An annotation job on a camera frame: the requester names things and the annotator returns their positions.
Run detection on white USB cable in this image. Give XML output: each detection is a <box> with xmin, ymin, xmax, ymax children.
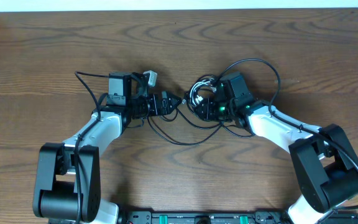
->
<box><xmin>181</xmin><ymin>79</ymin><xmax>218</xmax><ymax>107</ymax></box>

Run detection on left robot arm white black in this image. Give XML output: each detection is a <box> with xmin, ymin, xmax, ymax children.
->
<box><xmin>32</xmin><ymin>70</ymin><xmax>182</xmax><ymax>223</ymax></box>

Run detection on black USB cable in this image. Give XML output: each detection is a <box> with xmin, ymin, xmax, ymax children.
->
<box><xmin>146</xmin><ymin>73</ymin><xmax>256</xmax><ymax>146</ymax></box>

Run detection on black base rail green clamps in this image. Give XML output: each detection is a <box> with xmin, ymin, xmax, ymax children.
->
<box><xmin>116</xmin><ymin>210</ymin><xmax>358</xmax><ymax>224</ymax></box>

